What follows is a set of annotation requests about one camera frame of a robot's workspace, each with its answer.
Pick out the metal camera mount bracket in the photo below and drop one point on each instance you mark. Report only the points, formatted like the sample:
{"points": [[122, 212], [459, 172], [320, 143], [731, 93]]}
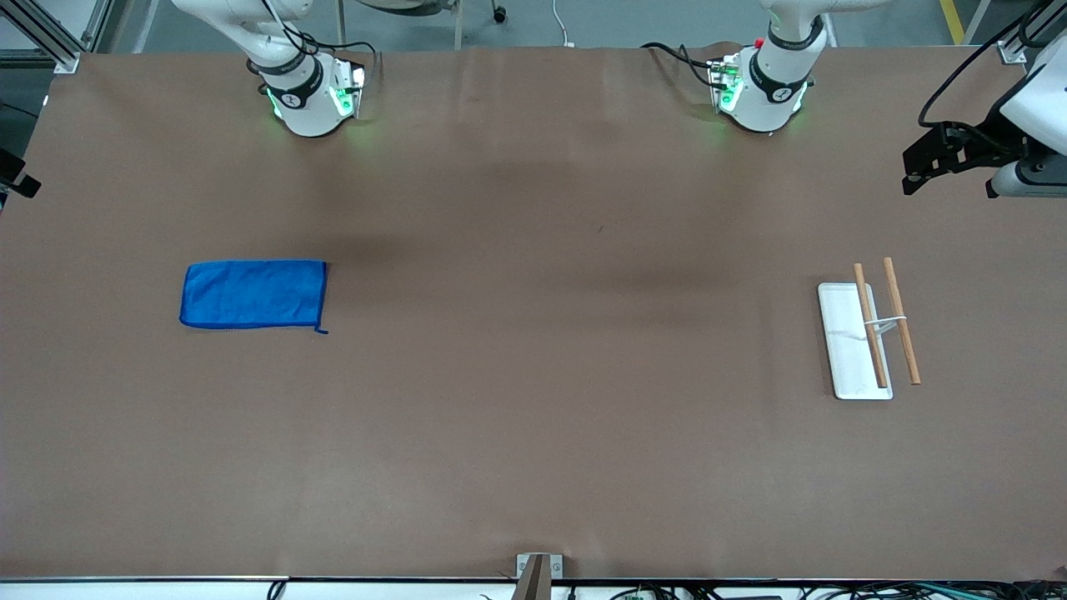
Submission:
{"points": [[533, 575]]}

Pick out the brown table cover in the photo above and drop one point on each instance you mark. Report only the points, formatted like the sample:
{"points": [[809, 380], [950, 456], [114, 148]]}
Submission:
{"points": [[533, 417]]}

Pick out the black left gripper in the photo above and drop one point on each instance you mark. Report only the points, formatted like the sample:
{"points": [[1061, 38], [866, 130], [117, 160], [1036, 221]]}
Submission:
{"points": [[989, 138]]}

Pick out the white towel rack base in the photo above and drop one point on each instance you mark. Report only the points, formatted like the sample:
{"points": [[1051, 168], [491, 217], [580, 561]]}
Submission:
{"points": [[846, 350]]}

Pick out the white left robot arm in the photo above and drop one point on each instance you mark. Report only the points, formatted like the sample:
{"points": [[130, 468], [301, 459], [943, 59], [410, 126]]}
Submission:
{"points": [[771, 96]]}

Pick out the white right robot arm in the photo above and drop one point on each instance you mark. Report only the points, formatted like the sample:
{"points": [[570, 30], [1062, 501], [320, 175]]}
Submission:
{"points": [[308, 108]]}

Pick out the blue microfibre towel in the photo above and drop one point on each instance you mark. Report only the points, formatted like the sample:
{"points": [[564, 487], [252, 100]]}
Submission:
{"points": [[254, 293]]}

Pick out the aluminium frame post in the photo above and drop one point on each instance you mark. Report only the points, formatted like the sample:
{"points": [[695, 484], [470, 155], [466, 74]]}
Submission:
{"points": [[50, 37], [1021, 37]]}

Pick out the office chair base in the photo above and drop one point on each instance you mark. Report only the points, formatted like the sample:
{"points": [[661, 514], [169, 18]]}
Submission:
{"points": [[498, 12]]}

